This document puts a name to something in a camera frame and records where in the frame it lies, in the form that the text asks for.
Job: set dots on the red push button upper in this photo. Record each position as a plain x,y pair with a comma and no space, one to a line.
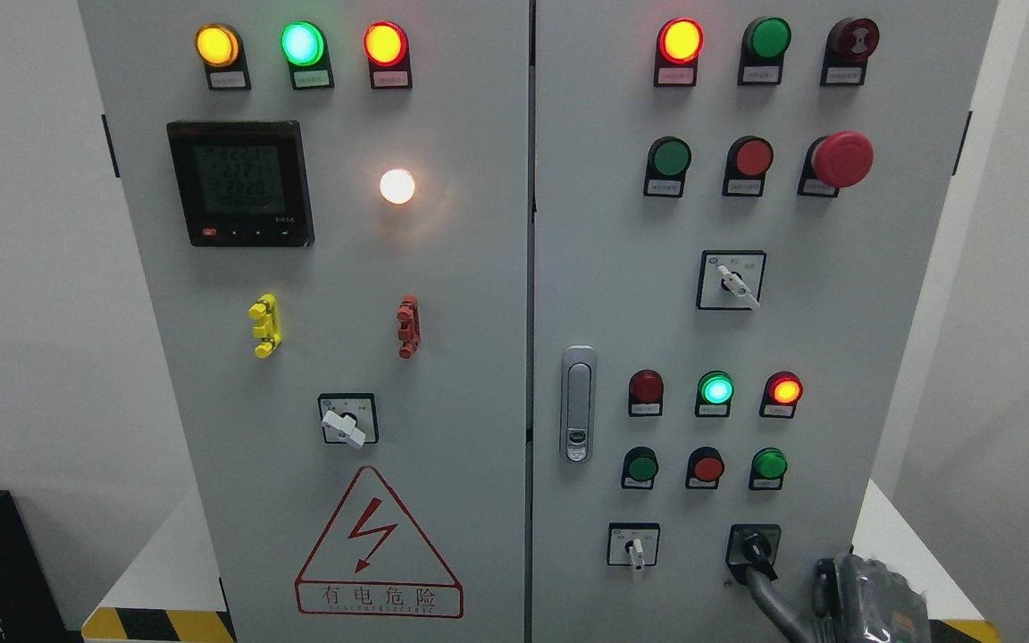
747,164

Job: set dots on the dark red buzzer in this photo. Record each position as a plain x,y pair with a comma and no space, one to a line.
850,44

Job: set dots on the white platform with hazard stripes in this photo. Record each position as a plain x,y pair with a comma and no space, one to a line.
172,593

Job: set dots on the white-handled selector switch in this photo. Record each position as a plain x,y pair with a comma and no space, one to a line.
634,545
730,280

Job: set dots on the green lit indicator lamp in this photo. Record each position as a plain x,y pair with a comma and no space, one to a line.
306,50

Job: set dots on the green unlit lamp top right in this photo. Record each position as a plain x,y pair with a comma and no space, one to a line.
762,52

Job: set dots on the green illuminated button lower right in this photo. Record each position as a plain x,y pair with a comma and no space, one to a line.
767,471

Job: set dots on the red terminal connector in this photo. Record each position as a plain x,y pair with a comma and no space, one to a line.
408,327

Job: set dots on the green push button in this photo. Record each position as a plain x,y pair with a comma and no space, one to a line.
668,160
639,469

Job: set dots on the white-handled selector switch lower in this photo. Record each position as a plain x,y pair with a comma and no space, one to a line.
634,545

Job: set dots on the red-rimmed lit indicator lamp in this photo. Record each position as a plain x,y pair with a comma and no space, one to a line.
389,56

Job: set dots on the red push button lower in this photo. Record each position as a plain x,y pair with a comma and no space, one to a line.
704,469

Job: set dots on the grey right cabinet door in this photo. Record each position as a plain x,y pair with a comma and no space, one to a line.
619,271

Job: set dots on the white-handled selector switch upper right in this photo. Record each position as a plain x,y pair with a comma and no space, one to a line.
730,280

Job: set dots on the red lit lamp right door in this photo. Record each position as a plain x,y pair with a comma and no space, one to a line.
677,49

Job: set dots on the yellow indicator lamp top left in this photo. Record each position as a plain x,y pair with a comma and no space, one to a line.
222,51

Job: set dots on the black knob selector switch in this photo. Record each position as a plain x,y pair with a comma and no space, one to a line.
753,547

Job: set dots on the green push button upper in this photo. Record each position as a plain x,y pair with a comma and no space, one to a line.
668,160

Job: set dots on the green lit lamp middle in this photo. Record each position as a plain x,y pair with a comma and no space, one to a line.
715,390

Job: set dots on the black digital power meter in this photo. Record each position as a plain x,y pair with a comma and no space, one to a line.
242,183

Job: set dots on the dark red indicator lamp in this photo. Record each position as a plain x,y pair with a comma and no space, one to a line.
645,394

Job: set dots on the green push button lower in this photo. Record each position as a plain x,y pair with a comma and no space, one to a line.
639,469

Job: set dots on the white-handled selector switch left door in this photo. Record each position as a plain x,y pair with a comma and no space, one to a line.
348,418

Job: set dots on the grey left cabinet door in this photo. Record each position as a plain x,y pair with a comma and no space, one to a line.
452,418

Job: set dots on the red push button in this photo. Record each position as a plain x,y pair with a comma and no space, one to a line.
704,469
747,164

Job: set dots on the white lit indicator lamp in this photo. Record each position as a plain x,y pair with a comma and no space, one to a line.
397,186

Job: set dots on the red electric hazard warning sticker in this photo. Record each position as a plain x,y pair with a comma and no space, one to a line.
373,559

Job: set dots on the silver door latch handle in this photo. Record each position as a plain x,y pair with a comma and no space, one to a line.
577,395

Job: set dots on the red indicator lamp middle right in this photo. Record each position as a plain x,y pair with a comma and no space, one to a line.
782,392

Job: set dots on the grey cabinet door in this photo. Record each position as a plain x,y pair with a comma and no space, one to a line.
619,271
452,418

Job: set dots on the red emergency stop mushroom button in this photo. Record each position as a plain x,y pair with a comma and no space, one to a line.
833,162

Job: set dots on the yellow terminal connector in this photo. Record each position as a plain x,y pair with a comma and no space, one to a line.
266,325

